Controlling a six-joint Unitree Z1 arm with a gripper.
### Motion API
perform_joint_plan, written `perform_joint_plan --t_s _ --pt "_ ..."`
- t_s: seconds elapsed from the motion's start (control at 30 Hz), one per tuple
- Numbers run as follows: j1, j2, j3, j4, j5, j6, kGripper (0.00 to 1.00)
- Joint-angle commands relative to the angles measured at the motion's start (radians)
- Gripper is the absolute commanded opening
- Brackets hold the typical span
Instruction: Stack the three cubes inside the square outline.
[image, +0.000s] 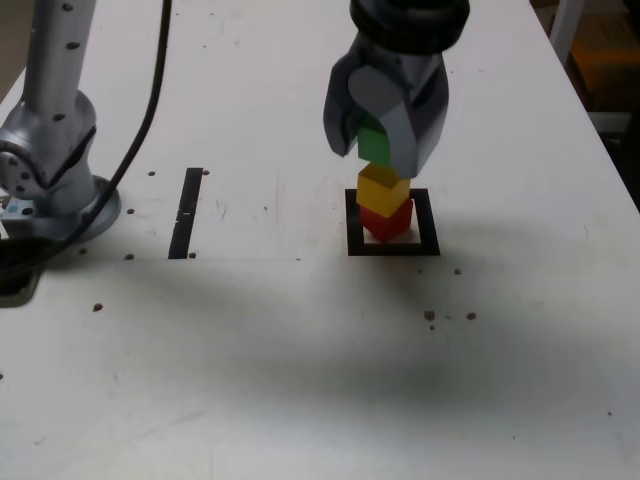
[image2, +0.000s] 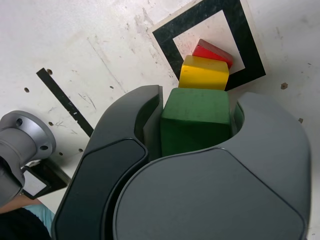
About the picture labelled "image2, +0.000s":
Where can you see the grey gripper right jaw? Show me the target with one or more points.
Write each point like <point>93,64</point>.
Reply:
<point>212,195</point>

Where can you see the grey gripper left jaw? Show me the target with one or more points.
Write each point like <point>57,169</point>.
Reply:
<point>100,175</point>

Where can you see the green cube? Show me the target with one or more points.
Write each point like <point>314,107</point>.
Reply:
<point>195,117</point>

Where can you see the yellow cube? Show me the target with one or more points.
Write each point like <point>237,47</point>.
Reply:
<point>202,73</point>

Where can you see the red cube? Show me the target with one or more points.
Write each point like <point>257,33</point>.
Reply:
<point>212,52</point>

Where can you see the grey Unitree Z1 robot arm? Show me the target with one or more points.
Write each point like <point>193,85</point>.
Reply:
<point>22,140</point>

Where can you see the black tape square outline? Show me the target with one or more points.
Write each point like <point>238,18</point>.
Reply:
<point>165,37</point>

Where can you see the black tape strip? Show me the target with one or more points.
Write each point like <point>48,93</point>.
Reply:
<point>62,97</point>

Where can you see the person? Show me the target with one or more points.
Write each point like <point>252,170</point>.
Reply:
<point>22,222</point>

